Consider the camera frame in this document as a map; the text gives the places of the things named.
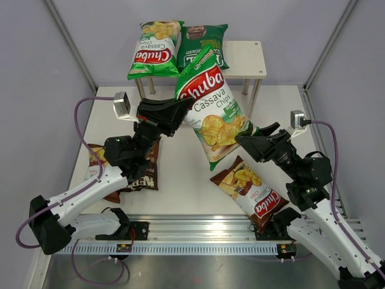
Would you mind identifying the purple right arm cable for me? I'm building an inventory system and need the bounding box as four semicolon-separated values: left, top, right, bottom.
303;119;385;279

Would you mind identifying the green Chuba cassava chips bag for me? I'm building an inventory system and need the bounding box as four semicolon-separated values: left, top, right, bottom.
127;20;184;80

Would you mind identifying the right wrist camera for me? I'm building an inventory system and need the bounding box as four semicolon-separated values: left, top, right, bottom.
286;110;309;138

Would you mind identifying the brown Chuba bag left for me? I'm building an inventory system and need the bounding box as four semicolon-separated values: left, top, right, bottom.
85;144;120;204

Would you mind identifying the brown Kettle sea salt bag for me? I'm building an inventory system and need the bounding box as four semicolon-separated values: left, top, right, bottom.
120;139;160;192

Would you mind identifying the brown Chuba cassava chips bag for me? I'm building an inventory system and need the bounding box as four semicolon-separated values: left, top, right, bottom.
210;156;289;233

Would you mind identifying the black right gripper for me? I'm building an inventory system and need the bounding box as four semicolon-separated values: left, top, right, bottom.
233;122;301;181

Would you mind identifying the dark green Real chips bag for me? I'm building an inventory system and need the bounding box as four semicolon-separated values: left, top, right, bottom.
176;24;229;72

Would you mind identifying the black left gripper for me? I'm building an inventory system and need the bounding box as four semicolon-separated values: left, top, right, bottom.
135;97;197;160

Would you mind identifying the white two-tier wooden shelf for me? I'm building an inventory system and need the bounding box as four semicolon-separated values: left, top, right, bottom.
134;40;268;120

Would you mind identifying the green Chuba seaweed chips bag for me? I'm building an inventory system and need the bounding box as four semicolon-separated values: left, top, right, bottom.
174;45;259;171

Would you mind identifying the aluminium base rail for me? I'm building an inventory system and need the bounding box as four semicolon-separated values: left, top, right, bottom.
75;214;366;244

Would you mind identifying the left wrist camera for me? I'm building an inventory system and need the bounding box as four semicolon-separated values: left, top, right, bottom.
112;92;138;122

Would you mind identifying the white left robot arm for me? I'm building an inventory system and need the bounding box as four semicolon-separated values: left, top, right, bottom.
27;97;194;255

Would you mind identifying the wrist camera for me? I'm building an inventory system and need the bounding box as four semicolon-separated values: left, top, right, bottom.
112;92;138;122
286;110;309;138

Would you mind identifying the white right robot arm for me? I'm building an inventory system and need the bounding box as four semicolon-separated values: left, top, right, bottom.
235;123;384;288

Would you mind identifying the white slotted cable duct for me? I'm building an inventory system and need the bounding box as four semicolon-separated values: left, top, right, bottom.
58;242;278;256

